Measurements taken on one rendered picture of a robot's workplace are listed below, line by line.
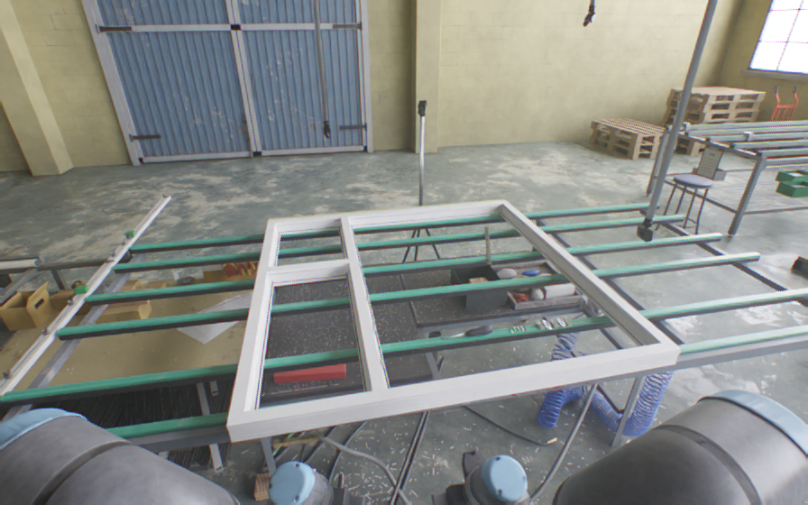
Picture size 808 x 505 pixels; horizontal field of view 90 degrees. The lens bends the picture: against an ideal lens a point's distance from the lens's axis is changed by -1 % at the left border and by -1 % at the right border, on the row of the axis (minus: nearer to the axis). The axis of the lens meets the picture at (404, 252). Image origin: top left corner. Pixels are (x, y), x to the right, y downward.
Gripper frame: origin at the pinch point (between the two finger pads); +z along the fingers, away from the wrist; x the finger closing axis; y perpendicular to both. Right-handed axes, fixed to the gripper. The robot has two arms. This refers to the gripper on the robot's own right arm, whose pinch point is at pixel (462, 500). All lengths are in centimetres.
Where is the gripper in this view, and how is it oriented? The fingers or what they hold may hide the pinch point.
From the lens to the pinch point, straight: 132.2
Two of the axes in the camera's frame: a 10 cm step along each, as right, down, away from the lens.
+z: -1.8, 6.2, 7.6
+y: 1.3, 7.8, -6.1
